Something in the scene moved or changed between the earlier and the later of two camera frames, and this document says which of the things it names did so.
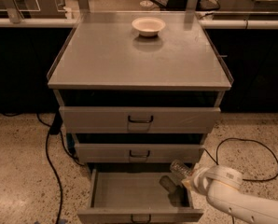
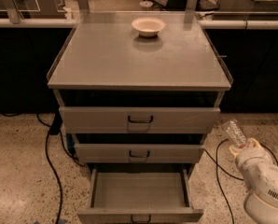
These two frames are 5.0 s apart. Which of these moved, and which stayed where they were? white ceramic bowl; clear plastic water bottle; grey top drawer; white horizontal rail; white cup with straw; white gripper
Moved: white gripper; clear plastic water bottle
Stayed: white cup with straw; white horizontal rail; grey top drawer; white ceramic bowl
